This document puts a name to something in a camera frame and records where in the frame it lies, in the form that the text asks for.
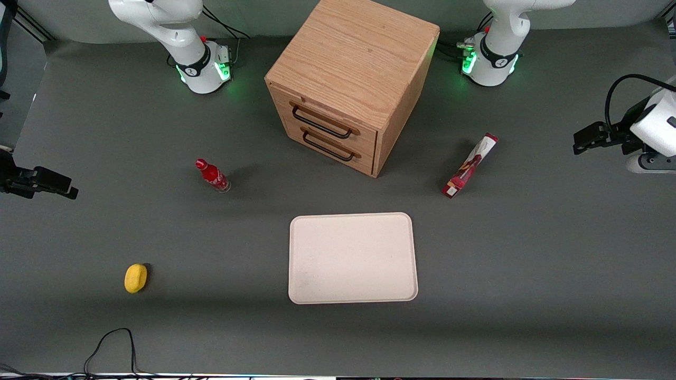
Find yellow lemon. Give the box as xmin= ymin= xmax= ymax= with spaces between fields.
xmin=124 ymin=263 xmax=149 ymax=294

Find black metal drawer handle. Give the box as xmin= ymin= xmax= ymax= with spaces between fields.
xmin=302 ymin=130 xmax=355 ymax=162
xmin=292 ymin=104 xmax=353 ymax=140

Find red cola bottle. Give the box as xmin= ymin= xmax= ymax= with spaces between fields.
xmin=195 ymin=158 xmax=232 ymax=194

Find black hanging strap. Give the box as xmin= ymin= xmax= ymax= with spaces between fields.
xmin=0 ymin=0 xmax=18 ymax=102

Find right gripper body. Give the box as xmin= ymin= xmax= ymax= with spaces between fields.
xmin=0 ymin=152 xmax=39 ymax=200

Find dark grey table mat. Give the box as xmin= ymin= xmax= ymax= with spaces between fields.
xmin=0 ymin=21 xmax=676 ymax=378

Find cream rectangular tray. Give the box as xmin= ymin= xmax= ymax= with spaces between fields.
xmin=288 ymin=212 xmax=419 ymax=305

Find black cable at right arm base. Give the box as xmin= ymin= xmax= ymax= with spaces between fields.
xmin=202 ymin=5 xmax=252 ymax=41

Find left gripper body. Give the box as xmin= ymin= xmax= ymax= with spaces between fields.
xmin=607 ymin=87 xmax=676 ymax=158

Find red cookie box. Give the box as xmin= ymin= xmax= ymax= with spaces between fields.
xmin=442 ymin=133 xmax=499 ymax=199

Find black cables at left arm base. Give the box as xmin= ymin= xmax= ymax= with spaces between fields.
xmin=437 ymin=12 xmax=494 ymax=61

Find wooden drawer front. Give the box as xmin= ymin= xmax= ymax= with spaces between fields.
xmin=283 ymin=113 xmax=378 ymax=178
xmin=268 ymin=85 xmax=379 ymax=159

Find thin black cables at table edge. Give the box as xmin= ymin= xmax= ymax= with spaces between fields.
xmin=0 ymin=363 xmax=196 ymax=380

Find looped black cable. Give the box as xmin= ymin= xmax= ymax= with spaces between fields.
xmin=83 ymin=328 xmax=141 ymax=376

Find wooden drawer cabinet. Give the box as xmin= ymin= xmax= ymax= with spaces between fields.
xmin=264 ymin=0 xmax=440 ymax=178

